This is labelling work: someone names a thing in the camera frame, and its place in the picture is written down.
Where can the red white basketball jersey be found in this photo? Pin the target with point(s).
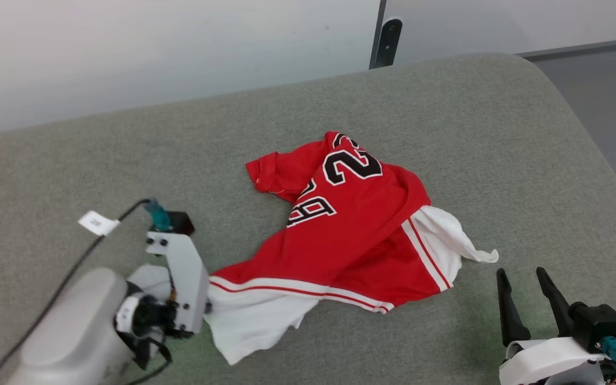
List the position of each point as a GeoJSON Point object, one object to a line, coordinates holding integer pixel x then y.
{"type": "Point", "coordinates": [361, 240]}

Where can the black oblong wall fixture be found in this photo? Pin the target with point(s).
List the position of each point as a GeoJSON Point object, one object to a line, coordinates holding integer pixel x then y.
{"type": "Point", "coordinates": [390, 43]}

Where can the dark door frame strip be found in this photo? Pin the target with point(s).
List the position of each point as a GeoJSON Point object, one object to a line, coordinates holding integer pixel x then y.
{"type": "Point", "coordinates": [377, 32]}

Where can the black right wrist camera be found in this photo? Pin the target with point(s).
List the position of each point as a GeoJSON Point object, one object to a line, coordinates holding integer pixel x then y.
{"type": "Point", "coordinates": [602, 326]}

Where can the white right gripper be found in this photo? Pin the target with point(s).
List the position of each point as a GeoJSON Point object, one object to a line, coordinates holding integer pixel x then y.
{"type": "Point", "coordinates": [548, 361]}

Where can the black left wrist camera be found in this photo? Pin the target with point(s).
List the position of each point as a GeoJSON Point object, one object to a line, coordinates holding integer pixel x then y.
{"type": "Point", "coordinates": [182, 223]}

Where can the teal left camera connector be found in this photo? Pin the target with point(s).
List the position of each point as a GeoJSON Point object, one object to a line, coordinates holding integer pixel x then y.
{"type": "Point", "coordinates": [158, 215]}

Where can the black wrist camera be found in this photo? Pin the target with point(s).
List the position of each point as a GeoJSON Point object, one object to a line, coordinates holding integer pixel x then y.
{"type": "Point", "coordinates": [182, 223]}
{"type": "Point", "coordinates": [602, 326]}

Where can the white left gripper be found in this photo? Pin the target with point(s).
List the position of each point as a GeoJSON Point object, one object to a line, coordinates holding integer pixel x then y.
{"type": "Point", "coordinates": [187, 283]}

